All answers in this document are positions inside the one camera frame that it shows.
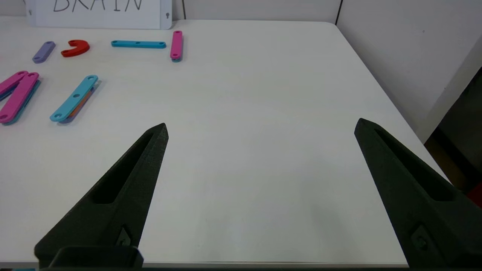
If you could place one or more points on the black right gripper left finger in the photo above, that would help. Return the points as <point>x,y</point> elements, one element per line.
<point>124,188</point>

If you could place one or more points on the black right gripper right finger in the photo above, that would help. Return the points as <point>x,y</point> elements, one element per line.
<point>421,210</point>

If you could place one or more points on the red curved C piece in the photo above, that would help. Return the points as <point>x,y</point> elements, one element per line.
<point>84,48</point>

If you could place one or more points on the white sign reading BRAIN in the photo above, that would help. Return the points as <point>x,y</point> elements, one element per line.
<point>98,19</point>

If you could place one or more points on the orange flat bar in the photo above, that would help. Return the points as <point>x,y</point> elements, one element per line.
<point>83,103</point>

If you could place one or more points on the cyan flat bar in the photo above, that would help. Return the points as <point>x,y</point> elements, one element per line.
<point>29,98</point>
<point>83,88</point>
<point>126,43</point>

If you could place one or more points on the pink flat bar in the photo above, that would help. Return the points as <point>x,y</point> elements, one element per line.
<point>19,98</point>
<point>176,45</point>
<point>13,83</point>

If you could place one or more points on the short purple flat bar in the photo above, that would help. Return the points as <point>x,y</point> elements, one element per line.
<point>44,52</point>

